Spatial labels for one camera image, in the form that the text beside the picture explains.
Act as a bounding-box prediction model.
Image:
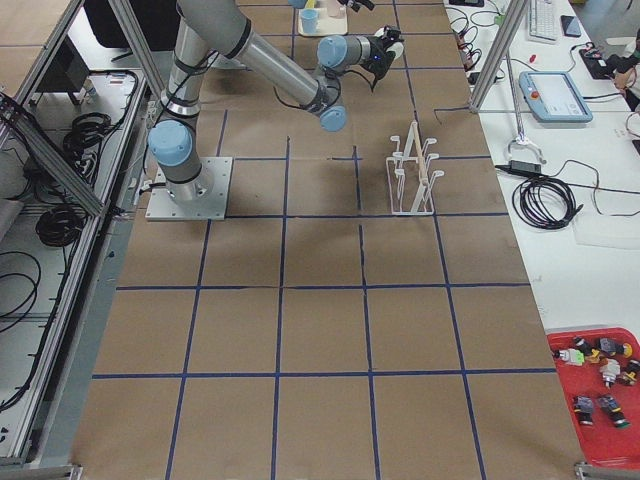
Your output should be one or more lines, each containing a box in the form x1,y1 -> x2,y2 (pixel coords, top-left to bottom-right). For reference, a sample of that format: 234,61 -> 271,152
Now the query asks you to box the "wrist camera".
381,25 -> 402,42

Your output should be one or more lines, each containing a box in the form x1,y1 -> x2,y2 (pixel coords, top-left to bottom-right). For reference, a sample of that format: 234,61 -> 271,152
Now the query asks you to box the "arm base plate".
146,157 -> 233,221

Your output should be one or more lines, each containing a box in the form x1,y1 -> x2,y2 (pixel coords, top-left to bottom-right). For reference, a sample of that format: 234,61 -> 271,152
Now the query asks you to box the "light blue cup front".
299,8 -> 319,35

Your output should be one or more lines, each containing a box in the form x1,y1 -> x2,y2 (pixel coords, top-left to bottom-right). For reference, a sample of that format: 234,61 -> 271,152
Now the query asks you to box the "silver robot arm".
147,1 -> 404,203

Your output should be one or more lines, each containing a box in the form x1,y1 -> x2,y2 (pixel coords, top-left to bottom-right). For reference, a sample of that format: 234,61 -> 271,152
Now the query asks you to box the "red parts tray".
547,327 -> 639,470

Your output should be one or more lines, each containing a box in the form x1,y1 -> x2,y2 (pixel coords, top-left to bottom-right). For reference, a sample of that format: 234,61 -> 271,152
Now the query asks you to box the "white keyboard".
527,0 -> 559,43

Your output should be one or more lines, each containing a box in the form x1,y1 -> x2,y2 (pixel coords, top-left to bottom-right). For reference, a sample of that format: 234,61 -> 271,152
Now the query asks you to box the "coiled black cable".
517,177 -> 585,231

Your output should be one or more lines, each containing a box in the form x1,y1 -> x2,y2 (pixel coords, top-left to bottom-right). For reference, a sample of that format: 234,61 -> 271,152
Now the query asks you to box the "white wire cup rack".
385,120 -> 445,216

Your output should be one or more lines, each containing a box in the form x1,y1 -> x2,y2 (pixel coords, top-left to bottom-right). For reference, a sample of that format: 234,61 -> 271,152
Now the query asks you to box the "black smartphone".
560,15 -> 582,38

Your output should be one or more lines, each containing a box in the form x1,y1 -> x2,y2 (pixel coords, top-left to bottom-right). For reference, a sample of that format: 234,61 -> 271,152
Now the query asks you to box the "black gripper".
342,0 -> 374,11
368,36 -> 396,80

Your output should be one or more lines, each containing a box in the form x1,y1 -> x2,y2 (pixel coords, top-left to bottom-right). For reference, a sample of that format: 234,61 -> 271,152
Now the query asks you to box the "teach pendant tablet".
518,71 -> 593,123

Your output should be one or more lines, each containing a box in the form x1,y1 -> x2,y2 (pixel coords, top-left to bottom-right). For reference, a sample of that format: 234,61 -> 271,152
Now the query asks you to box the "beige plastic tray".
297,1 -> 348,37

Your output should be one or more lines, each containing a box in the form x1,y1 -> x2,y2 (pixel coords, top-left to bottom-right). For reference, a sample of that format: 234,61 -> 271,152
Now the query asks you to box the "white plastic cup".
387,41 -> 404,58

